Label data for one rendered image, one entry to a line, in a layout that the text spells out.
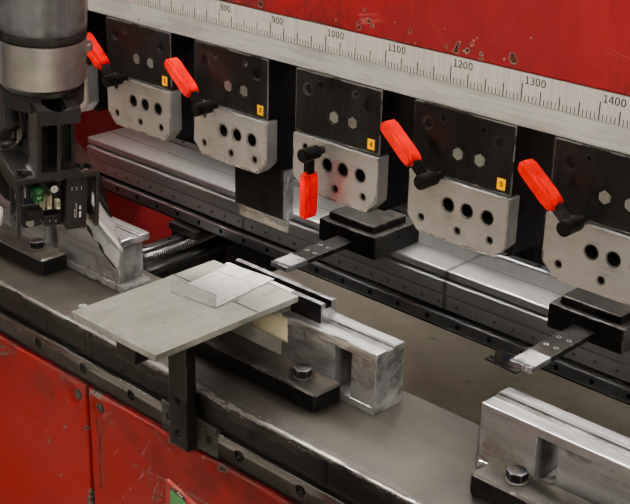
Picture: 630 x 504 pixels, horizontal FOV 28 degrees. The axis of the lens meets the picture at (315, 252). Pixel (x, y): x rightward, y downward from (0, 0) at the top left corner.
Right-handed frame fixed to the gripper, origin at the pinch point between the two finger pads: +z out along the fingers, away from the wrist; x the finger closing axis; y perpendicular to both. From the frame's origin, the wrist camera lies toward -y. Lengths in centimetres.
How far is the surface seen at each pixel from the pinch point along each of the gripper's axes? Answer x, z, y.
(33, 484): 21, 88, -73
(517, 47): 56, -15, -8
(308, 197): 45, 12, -29
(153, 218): 66, 74, -136
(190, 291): 34, 32, -41
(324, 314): 51, 33, -31
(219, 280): 40, 33, -45
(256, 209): 46, 23, -46
